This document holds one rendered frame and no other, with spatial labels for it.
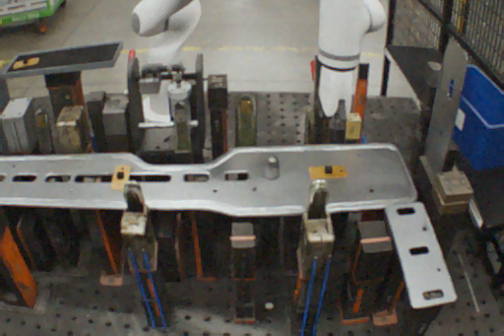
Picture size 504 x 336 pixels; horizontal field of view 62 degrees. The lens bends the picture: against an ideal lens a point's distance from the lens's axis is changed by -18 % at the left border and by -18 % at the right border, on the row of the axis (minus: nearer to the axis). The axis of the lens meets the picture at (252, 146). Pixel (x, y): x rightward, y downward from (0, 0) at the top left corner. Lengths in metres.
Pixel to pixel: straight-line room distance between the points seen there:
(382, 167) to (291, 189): 0.23
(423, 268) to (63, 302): 0.90
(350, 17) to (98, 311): 0.91
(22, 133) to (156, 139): 0.39
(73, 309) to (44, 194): 0.32
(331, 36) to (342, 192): 0.35
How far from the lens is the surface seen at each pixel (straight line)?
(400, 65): 1.61
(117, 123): 1.25
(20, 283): 1.23
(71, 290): 1.33
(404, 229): 1.03
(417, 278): 0.95
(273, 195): 1.07
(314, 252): 0.94
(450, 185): 1.08
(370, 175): 1.15
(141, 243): 0.96
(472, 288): 1.38
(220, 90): 1.20
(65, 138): 1.26
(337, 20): 0.91
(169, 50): 1.59
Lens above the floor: 1.71
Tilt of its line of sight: 36 degrees down
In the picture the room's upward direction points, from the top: straight up
